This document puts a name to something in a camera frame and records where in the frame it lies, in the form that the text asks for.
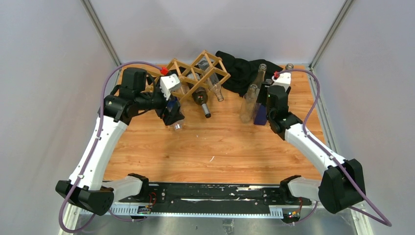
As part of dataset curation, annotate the blue square bottle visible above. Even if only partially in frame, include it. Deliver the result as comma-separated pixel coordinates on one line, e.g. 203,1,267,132
167,96,184,131
253,94,268,126

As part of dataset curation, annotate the clear bottle with white label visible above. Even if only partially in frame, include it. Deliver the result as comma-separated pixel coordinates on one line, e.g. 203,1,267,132
252,64,267,95

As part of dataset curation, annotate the dark green bottle silver foil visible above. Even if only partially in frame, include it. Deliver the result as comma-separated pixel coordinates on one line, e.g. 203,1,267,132
192,87,211,118

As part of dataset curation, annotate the clear bottle with black label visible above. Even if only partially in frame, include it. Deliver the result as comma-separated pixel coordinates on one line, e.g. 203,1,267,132
280,63,294,83

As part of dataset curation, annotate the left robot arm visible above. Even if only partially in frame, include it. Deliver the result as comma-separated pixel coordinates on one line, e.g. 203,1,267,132
55,68,184,215

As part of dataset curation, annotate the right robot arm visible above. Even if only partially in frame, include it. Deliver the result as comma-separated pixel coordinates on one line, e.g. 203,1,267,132
259,85,366,213

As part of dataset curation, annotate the wooden lattice wine rack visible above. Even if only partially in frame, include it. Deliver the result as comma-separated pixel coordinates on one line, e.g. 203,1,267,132
150,50,230,101

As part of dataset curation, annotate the black cloth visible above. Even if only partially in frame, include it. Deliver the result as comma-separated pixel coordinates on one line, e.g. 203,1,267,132
215,51,283,97

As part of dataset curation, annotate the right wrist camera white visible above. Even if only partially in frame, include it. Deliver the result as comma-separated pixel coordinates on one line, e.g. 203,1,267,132
272,72,291,92

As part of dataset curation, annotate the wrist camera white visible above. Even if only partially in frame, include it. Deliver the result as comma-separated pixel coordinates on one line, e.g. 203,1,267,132
272,72,291,92
160,74,181,100

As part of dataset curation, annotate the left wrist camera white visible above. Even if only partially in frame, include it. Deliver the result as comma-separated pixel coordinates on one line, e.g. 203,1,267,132
160,74,181,100

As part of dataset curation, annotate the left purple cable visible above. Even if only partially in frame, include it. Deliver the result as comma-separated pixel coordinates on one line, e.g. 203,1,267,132
58,61,169,234

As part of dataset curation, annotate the purple cable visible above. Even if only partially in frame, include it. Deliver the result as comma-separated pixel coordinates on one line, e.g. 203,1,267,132
58,61,169,234
273,68,392,227

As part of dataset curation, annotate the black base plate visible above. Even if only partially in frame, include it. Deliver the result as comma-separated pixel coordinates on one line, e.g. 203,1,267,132
120,182,312,215

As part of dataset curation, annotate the aluminium frame rail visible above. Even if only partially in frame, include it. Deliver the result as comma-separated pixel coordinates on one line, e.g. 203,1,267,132
69,182,365,218

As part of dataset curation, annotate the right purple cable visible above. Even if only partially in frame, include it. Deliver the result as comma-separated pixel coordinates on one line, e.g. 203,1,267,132
273,68,392,227

